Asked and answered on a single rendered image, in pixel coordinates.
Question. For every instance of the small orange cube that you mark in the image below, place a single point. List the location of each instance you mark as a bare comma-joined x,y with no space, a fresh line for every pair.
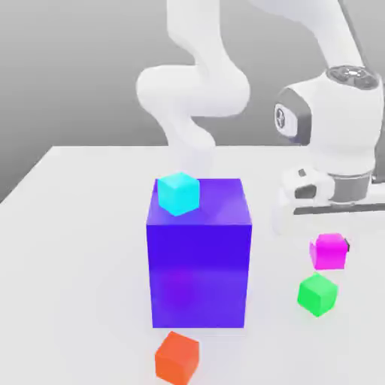
177,358

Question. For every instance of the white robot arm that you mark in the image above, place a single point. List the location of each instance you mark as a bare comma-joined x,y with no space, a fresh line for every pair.
207,90

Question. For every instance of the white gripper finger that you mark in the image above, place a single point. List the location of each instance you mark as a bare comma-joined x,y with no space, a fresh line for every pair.
312,244
346,245

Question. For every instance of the large purple box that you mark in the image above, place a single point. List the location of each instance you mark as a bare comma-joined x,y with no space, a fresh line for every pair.
198,270

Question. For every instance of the small green cube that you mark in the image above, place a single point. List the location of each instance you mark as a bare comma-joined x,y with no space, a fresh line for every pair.
317,294

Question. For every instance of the small cyan cube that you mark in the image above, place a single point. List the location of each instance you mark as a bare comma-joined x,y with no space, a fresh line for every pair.
178,194

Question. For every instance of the small magenta cube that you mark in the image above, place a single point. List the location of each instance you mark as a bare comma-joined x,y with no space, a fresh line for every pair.
329,252

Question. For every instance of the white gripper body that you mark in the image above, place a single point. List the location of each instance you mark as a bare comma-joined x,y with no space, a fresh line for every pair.
331,222

